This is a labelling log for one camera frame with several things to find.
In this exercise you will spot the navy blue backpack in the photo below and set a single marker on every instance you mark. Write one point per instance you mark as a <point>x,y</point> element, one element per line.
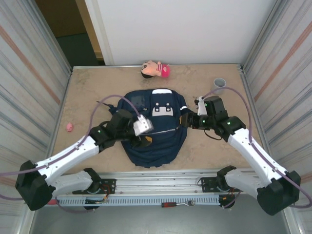
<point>158,151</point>

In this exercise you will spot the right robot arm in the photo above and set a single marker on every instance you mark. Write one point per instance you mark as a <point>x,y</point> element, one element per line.
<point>256,156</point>

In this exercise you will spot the grey cup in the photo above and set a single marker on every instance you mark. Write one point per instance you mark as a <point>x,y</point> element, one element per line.
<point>219,83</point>

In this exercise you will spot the small pink eraser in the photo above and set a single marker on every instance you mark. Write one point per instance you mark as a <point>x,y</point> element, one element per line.
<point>70,126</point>

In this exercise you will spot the pink plush doll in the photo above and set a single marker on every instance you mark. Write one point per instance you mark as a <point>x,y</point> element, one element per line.
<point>156,69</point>

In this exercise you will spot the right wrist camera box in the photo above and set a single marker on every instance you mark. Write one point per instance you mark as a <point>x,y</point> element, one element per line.
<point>201,107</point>

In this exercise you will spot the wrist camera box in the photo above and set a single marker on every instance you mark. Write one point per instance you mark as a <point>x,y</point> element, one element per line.
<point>201,107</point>
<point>143,126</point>

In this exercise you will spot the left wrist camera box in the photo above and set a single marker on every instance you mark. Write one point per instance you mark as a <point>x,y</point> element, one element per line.
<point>143,126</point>

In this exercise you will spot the aluminium rail frame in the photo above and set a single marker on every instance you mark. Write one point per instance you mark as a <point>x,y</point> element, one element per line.
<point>158,181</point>

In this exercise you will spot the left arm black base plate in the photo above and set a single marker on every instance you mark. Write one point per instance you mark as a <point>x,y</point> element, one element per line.
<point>109,185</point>

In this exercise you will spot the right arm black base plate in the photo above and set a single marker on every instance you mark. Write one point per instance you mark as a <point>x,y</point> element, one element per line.
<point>207,182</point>

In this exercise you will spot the white door frame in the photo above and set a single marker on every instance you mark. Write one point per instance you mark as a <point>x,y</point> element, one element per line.
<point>101,36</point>

